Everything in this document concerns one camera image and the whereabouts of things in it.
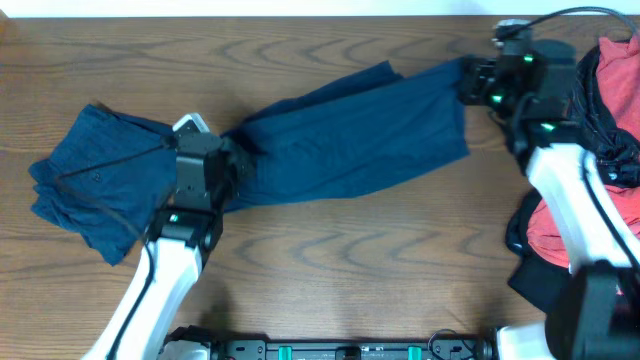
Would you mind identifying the dark navy shorts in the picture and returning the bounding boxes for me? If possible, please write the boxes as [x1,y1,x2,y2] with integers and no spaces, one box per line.
[226,59,469,211]

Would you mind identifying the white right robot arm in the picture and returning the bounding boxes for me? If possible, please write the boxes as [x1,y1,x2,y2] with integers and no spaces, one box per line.
[458,52,639,359]

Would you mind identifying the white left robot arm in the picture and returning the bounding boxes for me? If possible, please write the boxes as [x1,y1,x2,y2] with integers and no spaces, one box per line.
[84,133,255,359]

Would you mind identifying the folded blue shorts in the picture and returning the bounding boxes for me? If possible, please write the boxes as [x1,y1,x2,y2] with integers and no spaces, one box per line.
[29,105,176,265]

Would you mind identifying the red t-shirt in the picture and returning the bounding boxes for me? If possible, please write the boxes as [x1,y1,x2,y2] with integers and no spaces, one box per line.
[527,34,640,269]

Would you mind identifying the black patterned garment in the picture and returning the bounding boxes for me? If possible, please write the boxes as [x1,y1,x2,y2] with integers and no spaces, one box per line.
[567,46,639,188]

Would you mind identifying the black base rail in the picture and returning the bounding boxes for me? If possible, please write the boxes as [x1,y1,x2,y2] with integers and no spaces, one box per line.
[157,326,499,360]

